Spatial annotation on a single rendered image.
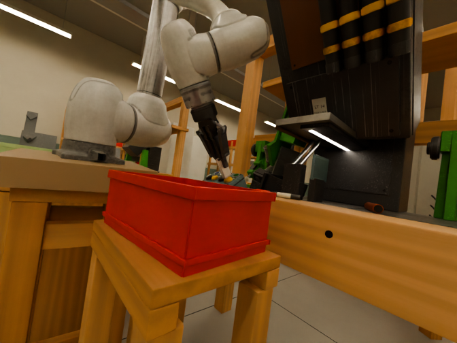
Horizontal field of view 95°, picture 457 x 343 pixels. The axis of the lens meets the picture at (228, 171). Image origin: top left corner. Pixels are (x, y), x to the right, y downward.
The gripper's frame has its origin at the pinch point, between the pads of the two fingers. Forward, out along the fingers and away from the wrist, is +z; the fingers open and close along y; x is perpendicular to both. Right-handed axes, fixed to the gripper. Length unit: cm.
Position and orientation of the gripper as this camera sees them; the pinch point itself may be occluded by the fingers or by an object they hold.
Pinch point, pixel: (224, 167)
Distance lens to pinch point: 68.8
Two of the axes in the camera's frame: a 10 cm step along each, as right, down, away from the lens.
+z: 3.1, 8.8, 3.6
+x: 6.7, -4.7, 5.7
